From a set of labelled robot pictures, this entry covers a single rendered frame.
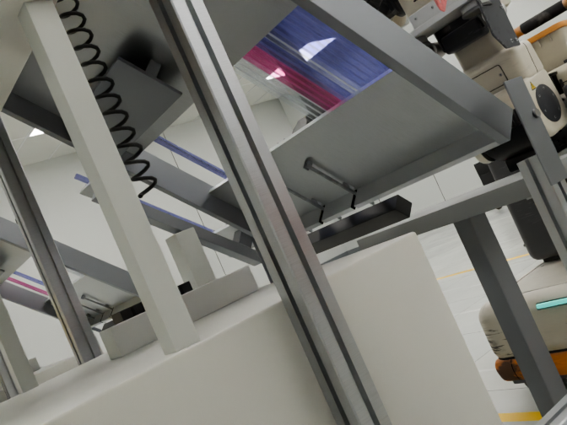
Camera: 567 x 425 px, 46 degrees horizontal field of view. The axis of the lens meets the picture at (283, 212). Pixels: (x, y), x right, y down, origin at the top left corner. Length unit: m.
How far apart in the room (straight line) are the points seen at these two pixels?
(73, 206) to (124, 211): 8.79
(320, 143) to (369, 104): 0.16
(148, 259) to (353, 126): 0.60
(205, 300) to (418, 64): 0.48
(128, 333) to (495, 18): 1.19
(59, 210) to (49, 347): 1.81
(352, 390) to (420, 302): 0.19
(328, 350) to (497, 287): 1.00
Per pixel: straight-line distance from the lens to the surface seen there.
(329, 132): 1.21
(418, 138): 1.18
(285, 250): 0.69
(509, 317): 1.68
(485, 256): 1.64
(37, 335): 9.00
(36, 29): 0.73
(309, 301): 0.70
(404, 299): 0.84
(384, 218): 1.37
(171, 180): 1.49
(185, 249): 1.70
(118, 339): 1.00
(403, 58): 0.99
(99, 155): 0.69
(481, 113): 1.07
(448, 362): 0.87
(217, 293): 1.08
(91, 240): 9.41
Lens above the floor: 0.68
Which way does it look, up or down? 2 degrees up
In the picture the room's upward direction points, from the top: 24 degrees counter-clockwise
